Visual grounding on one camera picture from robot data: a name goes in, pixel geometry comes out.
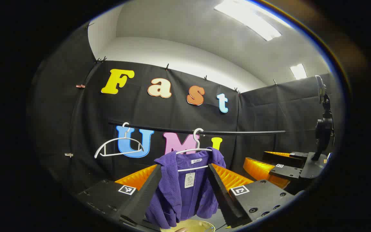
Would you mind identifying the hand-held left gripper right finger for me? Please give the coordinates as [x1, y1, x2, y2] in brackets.
[207, 163, 296, 227]

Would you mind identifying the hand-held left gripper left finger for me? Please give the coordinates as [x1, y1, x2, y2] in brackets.
[76, 164, 162, 227]

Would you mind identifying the beige round laundry hamper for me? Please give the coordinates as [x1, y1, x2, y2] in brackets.
[160, 219, 216, 232]

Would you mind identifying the purple ribbed knit garment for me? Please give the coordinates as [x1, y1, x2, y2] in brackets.
[145, 147, 226, 229]

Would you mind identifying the white plastic clothes hanger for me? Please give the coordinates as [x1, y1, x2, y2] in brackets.
[94, 122, 145, 159]
[175, 128, 213, 172]

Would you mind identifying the small ceiling light panel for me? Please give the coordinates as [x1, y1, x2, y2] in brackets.
[290, 63, 308, 80]

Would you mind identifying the large ceiling light panel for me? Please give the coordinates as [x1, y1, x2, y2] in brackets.
[214, 0, 283, 42]

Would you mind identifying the row of black cloth clips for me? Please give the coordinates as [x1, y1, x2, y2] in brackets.
[85, 22, 278, 94]

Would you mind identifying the black clothes rail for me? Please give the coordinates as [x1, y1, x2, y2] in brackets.
[108, 121, 286, 135]

